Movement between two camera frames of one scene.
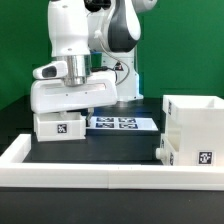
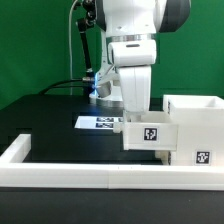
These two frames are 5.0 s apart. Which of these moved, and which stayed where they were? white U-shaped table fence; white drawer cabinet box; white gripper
Moved: white gripper
Stayed: white U-shaped table fence; white drawer cabinet box
